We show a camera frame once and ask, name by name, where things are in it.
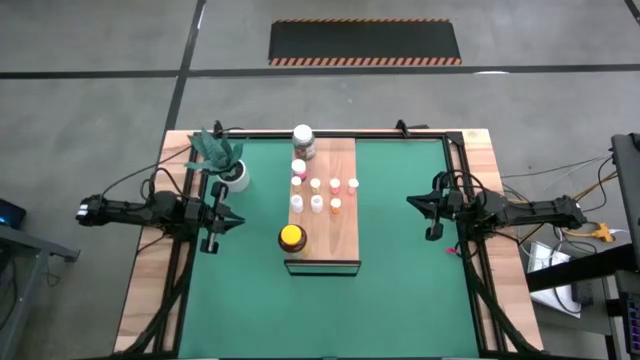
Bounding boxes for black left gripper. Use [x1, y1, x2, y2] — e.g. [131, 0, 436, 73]
[187, 181, 246, 254]

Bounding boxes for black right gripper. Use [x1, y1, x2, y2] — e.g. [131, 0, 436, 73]
[407, 171, 480, 242]

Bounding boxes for large amber bottle yellow lid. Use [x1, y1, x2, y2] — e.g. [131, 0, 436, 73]
[277, 224, 309, 256]

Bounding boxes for large dark jar white lid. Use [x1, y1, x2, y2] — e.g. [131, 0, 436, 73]
[292, 123, 317, 161]

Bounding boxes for snake plant in white pot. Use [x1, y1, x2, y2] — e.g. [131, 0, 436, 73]
[184, 128, 251, 194]

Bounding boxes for green table mat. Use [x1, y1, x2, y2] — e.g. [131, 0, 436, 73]
[178, 137, 480, 359]

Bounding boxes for white papers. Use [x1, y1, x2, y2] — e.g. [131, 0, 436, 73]
[519, 241, 584, 319]

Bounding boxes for black desk beam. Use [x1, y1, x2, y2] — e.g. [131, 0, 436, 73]
[524, 243, 640, 294]

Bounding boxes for gray power strip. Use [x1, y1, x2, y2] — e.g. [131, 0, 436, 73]
[569, 279, 596, 307]

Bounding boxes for yellow power splitter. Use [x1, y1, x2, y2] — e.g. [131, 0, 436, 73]
[563, 222, 615, 245]

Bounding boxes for black hazard-striped floor mat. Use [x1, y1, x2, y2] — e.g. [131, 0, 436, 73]
[268, 18, 462, 67]

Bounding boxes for gray metal cart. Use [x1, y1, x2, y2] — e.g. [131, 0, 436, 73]
[0, 224, 81, 360]

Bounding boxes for blue-lit black device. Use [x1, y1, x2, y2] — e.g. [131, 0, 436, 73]
[0, 198, 28, 230]

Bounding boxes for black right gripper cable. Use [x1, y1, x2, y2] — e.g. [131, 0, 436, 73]
[439, 169, 501, 201]

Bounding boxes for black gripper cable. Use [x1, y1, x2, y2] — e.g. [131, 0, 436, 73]
[439, 169, 501, 201]
[141, 167, 187, 201]

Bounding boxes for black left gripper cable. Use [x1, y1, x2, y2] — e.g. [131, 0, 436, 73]
[141, 167, 187, 201]

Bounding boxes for wooden shelf black metal frame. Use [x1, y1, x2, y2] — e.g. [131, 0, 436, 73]
[283, 130, 362, 278]

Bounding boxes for black table frame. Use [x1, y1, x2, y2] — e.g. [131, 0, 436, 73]
[117, 127, 544, 360]

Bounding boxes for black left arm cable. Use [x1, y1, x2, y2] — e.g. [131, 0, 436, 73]
[101, 127, 236, 199]

